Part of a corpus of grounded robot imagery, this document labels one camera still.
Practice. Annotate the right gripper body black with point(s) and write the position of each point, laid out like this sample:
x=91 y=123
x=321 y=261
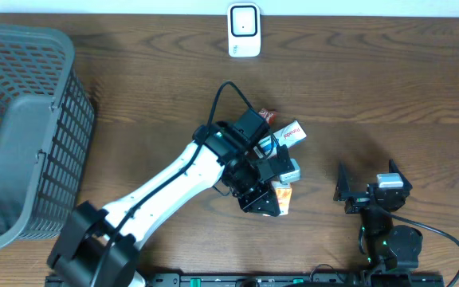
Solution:
x=358 y=205

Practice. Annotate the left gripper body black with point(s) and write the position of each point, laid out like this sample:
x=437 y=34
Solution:
x=245 y=176

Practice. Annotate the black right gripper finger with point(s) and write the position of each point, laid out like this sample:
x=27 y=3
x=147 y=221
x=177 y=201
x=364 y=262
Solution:
x=393 y=168
x=343 y=191

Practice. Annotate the orange tissue pack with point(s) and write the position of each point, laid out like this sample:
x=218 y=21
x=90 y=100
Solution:
x=284 y=195

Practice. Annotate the red snack wrapper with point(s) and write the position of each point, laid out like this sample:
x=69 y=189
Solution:
x=268 y=115

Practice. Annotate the white Panadol box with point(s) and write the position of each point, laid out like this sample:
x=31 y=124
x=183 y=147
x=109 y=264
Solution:
x=289 y=136

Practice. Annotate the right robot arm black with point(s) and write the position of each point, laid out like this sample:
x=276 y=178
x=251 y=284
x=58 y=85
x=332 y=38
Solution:
x=389 y=247

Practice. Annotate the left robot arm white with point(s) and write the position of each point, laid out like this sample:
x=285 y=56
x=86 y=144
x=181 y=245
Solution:
x=101 y=247

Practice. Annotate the white barcode scanner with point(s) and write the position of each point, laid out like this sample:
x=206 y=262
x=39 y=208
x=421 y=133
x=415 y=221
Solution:
x=244 y=30

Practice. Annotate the grey plastic basket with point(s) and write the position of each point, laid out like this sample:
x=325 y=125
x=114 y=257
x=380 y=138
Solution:
x=46 y=125

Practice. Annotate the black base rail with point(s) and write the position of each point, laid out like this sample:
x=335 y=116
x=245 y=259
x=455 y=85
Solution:
x=318 y=279

